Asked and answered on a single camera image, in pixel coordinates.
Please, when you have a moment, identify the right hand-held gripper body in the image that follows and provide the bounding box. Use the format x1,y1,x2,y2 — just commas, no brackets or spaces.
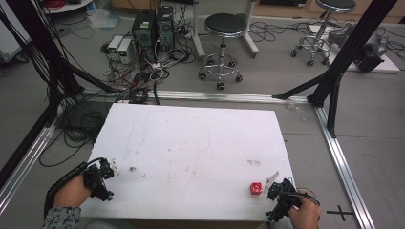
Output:
266,177,304,223

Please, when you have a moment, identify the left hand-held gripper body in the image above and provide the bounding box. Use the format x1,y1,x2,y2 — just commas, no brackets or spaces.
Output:
83,157,115,202

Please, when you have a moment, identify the small red cube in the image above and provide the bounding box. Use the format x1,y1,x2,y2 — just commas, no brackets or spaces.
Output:
249,181,265,196

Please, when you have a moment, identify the person's right hand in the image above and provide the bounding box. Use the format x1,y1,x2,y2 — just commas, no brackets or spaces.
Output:
288,197,322,229

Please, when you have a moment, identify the person's left hand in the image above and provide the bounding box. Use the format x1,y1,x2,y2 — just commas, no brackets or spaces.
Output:
53,174,94,208

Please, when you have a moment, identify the white power supply box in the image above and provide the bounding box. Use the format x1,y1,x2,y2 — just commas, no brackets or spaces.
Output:
117,38,134,65
107,34,124,60

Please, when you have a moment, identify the black computer tower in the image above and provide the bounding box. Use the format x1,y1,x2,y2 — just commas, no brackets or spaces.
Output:
131,9,158,64
155,5,176,52

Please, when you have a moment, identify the clear plastic bag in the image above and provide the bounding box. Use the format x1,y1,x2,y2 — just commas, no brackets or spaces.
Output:
86,7,122,31

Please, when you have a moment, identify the white board with grey device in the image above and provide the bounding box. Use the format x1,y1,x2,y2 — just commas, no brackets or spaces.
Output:
308,22,401,74

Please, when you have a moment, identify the black round stool chrome base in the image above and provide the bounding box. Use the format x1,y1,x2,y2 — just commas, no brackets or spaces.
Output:
197,12,253,92
289,0,357,68

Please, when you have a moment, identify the round white table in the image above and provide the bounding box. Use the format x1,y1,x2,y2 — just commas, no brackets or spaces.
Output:
40,0,96,15

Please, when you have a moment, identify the thin right gripper cable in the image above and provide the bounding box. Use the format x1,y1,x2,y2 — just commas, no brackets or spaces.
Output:
288,186,321,207

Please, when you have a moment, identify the aluminium floor rail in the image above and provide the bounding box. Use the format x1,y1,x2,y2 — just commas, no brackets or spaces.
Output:
0,124,57,215
80,88,310,105
312,105,377,229

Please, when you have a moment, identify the tangle of floor cables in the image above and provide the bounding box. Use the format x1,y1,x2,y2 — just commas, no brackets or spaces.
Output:
37,6,200,168

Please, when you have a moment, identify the white table leg frame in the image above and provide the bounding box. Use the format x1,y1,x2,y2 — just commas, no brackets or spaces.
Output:
190,0,260,59

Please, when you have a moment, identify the black metal frame post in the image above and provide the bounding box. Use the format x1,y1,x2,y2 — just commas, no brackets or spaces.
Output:
0,0,123,189
272,0,399,139

